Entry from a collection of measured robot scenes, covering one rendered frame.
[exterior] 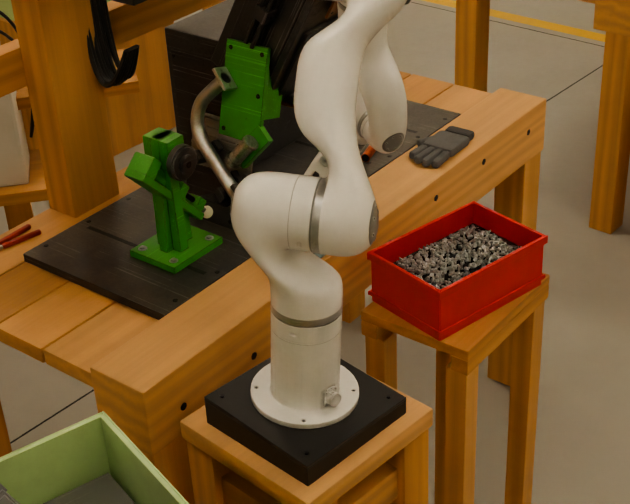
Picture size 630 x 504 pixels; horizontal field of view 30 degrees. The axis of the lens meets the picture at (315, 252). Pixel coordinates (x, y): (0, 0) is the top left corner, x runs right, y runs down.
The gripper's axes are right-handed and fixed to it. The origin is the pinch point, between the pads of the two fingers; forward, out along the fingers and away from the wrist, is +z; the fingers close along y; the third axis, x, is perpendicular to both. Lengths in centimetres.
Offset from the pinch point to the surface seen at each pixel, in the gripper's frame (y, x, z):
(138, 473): -68, -11, 24
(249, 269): -4.4, 0.7, 16.7
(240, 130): 14.8, 21.8, 1.0
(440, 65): 336, 27, 45
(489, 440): 80, -71, 58
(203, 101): 14.5, 32.1, 0.6
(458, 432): 1, -54, 21
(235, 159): 10.6, 18.5, 5.4
